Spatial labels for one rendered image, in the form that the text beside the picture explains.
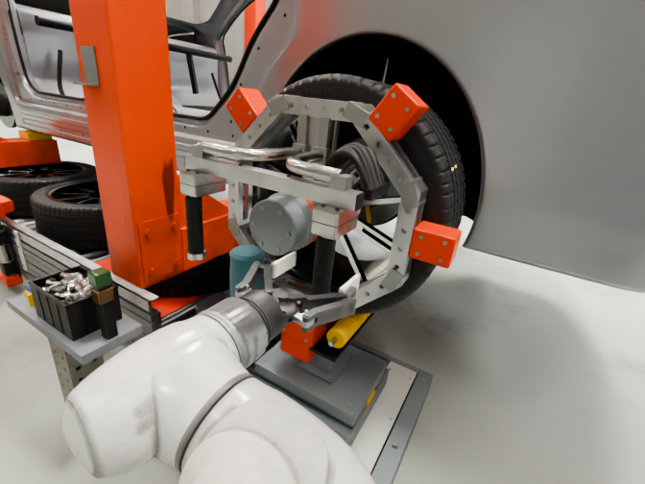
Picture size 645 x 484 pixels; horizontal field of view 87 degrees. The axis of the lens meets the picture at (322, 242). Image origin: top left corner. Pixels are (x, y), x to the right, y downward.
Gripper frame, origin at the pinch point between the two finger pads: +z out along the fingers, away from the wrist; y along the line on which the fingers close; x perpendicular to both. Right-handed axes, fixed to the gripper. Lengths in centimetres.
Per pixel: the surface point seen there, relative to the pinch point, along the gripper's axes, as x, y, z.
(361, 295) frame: -14.9, 0.8, 20.9
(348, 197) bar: 14.2, 2.6, 1.9
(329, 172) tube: 17.6, -1.7, 2.1
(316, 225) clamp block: 8.9, -1.5, -1.1
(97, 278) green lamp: -18, -58, -11
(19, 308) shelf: -38, -92, -17
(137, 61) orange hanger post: 33, -64, 11
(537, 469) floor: -83, 60, 63
